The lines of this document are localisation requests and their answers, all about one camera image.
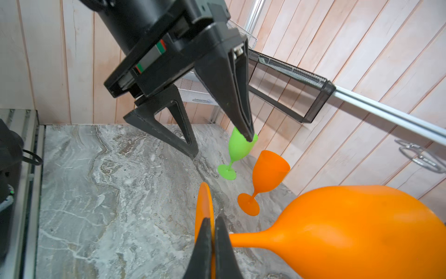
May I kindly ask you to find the black wire mesh basket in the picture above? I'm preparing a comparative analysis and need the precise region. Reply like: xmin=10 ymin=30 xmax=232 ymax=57
xmin=249 ymin=50 xmax=336 ymax=123

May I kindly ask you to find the orange wine glass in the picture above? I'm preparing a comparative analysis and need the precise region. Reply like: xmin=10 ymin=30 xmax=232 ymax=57
xmin=238 ymin=150 xmax=291 ymax=216
xmin=194 ymin=182 xmax=446 ymax=279

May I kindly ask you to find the green plastic wine glass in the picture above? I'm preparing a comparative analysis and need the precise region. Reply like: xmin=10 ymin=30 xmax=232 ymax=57
xmin=217 ymin=127 xmax=259 ymax=180

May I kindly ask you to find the horizontal aluminium wall profile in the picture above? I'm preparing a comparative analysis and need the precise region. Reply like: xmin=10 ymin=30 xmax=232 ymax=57
xmin=332 ymin=86 xmax=446 ymax=146

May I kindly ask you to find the chrome wine glass rack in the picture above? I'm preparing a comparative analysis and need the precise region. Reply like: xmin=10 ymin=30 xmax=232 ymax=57
xmin=395 ymin=139 xmax=446 ymax=174

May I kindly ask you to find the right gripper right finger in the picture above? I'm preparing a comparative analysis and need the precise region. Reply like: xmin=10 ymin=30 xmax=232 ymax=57
xmin=215 ymin=216 xmax=243 ymax=279

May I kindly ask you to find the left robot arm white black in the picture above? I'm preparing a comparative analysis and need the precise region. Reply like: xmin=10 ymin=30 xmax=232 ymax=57
xmin=85 ymin=1 xmax=254 ymax=158

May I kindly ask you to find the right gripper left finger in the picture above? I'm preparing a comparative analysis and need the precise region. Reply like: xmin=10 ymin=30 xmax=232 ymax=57
xmin=183 ymin=218 xmax=212 ymax=279

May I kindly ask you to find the orange wine glass front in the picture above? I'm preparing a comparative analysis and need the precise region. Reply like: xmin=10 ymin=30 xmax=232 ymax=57
xmin=238 ymin=150 xmax=291 ymax=216

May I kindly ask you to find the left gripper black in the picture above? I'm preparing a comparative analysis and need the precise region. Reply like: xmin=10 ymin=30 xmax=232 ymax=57
xmin=103 ymin=0 xmax=256 ymax=160

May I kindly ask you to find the aluminium mounting rail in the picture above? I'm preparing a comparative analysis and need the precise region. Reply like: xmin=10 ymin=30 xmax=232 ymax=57
xmin=1 ymin=109 xmax=45 ymax=279

